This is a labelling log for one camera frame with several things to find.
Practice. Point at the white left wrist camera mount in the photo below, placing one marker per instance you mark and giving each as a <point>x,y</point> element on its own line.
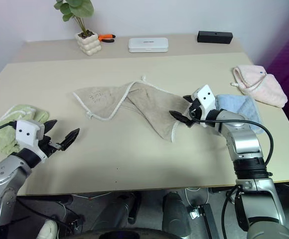
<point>26,130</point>

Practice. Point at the long black box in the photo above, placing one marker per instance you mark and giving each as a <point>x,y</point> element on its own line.
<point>214,37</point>

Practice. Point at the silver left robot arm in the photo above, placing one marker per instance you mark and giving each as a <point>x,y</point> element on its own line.
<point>2,171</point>

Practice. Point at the light pink towel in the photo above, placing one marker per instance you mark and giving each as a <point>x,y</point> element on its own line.
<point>261,84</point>

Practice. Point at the light blue towel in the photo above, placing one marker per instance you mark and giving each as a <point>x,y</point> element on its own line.
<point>244,107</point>

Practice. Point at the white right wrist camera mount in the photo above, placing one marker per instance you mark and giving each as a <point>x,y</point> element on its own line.
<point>205,98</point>

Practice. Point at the dark rounded leg shape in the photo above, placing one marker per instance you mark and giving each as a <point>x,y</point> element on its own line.
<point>120,209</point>

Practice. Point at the beige towel with white trim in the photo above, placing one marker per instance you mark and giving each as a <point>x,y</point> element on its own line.
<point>149,104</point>

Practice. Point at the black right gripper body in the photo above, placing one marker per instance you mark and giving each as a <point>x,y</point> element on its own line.
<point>193,109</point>

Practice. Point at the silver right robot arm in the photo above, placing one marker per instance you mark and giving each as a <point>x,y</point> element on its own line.
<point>244,142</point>

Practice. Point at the white shoe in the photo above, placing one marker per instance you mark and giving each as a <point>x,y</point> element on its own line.
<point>47,229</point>

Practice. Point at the light green towel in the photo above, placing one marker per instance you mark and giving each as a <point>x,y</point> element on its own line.
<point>7,134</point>

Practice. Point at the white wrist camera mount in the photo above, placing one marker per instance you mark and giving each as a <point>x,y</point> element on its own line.
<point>26,130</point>
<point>205,98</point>

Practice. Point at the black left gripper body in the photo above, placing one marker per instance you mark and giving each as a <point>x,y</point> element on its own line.
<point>47,147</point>

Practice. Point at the flat white box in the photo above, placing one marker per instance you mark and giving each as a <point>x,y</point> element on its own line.
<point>148,44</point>

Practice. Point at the black flat bar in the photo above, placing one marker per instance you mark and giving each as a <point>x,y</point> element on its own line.
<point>208,221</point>

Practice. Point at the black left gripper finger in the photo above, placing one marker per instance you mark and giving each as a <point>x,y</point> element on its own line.
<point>50,126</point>
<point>70,139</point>

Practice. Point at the grey rounded leg shape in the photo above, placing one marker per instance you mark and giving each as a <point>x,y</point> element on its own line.
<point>175,214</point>

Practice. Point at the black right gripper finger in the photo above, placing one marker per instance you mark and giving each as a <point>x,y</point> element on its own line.
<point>180,117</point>
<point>188,98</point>

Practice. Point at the green plant in white pot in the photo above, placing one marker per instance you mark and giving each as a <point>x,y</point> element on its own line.
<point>89,43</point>

